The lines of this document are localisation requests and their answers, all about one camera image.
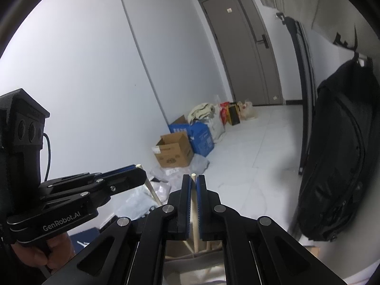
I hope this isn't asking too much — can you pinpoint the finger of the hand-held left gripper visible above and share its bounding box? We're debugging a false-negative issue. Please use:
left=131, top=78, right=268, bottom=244
left=44, top=164, right=143, bottom=188
left=40, top=169, right=147, bottom=211

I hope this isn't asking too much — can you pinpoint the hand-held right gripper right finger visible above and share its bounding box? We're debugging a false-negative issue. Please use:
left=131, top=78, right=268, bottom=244
left=196, top=175, right=348, bottom=285

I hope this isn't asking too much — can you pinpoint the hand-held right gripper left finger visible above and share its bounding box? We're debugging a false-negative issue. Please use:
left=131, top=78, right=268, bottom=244
left=42, top=175, right=193, bottom=285

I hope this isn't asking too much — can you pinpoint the person's left forearm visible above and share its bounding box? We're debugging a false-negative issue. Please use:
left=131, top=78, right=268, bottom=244
left=0, top=226, right=49, bottom=285

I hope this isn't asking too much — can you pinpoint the person's left hand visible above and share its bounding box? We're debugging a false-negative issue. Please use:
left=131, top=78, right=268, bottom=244
left=10, top=230, right=76, bottom=274

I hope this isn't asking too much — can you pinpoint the white plastic packaging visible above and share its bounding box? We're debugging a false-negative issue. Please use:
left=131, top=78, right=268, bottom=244
left=101, top=157, right=210, bottom=229

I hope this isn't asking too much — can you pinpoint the brown cardboard box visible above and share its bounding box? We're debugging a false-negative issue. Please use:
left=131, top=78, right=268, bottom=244
left=154, top=131, right=194, bottom=168

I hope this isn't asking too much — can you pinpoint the blue cardboard box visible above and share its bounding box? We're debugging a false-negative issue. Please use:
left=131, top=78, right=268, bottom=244
left=168, top=122, right=215, bottom=156

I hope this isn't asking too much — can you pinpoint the white woven sack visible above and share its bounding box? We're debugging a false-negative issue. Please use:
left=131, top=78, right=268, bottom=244
left=205, top=95, right=226, bottom=143

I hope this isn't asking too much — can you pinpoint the cream crumpled cloth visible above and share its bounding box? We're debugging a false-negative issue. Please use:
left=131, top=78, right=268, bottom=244
left=188, top=103, right=216, bottom=124

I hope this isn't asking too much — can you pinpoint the red bag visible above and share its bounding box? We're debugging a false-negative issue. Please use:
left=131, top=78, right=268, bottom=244
left=220, top=102, right=230, bottom=124

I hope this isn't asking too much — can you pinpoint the yellow and black bag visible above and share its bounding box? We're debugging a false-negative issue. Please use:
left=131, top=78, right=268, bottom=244
left=228, top=102, right=241, bottom=126

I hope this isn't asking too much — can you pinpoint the beige plastic bag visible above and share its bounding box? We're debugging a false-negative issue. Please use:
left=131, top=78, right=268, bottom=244
left=237, top=100, right=258, bottom=121

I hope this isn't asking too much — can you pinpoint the black backpack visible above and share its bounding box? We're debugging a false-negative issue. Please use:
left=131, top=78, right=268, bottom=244
left=298, top=56, right=380, bottom=242

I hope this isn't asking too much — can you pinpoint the black framed door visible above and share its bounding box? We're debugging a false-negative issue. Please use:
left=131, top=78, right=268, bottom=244
left=275, top=12, right=318, bottom=176

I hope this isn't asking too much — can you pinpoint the grey door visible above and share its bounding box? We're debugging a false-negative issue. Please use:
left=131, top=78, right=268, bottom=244
left=198, top=0, right=284, bottom=106

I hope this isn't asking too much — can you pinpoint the white hanging jacket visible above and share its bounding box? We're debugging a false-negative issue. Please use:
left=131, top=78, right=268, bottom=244
left=254, top=0, right=380, bottom=58

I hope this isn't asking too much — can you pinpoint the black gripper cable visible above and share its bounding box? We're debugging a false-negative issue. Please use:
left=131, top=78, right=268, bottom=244
left=42, top=133, right=52, bottom=181

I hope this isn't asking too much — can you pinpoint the black door handle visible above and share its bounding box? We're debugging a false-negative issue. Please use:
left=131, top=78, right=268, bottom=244
left=256, top=34, right=271, bottom=49

